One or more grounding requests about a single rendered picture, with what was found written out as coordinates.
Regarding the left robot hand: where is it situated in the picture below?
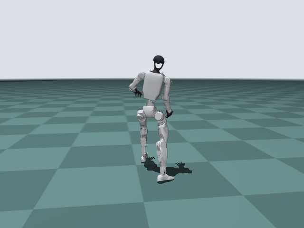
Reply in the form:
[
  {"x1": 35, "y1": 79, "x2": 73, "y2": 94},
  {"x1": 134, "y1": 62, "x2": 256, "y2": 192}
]
[{"x1": 134, "y1": 89, "x2": 142, "y2": 97}]

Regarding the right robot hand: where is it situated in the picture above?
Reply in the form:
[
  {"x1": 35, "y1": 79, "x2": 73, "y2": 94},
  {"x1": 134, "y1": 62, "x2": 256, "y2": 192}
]
[{"x1": 166, "y1": 111, "x2": 173, "y2": 118}]

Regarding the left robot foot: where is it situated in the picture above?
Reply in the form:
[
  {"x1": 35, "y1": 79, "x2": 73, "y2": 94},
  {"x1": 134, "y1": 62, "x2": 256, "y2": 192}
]
[{"x1": 141, "y1": 153, "x2": 148, "y2": 162}]

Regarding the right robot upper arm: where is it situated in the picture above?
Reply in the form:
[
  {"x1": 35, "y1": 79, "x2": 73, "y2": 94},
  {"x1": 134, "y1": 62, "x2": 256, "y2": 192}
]
[{"x1": 162, "y1": 76, "x2": 171, "y2": 101}]

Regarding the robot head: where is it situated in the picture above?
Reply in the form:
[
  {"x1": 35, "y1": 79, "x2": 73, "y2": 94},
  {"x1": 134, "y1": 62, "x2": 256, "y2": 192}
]
[{"x1": 151, "y1": 55, "x2": 164, "y2": 74}]

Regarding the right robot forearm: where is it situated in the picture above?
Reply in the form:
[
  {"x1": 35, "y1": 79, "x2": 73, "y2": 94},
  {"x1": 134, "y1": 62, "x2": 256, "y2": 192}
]
[{"x1": 164, "y1": 95, "x2": 171, "y2": 113}]

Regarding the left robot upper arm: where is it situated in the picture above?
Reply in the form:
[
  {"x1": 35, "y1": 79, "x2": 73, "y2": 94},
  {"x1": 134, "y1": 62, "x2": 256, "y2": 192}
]
[{"x1": 129, "y1": 72, "x2": 146, "y2": 90}]

